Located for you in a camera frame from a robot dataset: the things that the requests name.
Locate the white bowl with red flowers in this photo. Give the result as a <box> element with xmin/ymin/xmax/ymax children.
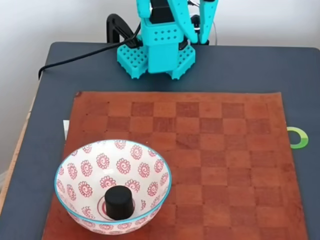
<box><xmin>54</xmin><ymin>139</ymin><xmax>173</xmax><ymax>236</ymax></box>

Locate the black cylinder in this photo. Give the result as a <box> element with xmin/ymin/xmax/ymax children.
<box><xmin>104</xmin><ymin>185</ymin><xmax>134</xmax><ymax>221</ymax></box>

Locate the green ring sticker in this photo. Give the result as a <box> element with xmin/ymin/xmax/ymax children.
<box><xmin>286</xmin><ymin>126</ymin><xmax>310</xmax><ymax>150</ymax></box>

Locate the brown leather chessboard mat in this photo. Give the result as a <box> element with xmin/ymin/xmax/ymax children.
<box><xmin>41</xmin><ymin>91</ymin><xmax>310</xmax><ymax>240</ymax></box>

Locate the black power cable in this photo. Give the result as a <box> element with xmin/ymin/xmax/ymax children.
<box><xmin>37</xmin><ymin>22</ymin><xmax>145</xmax><ymax>81</ymax></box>

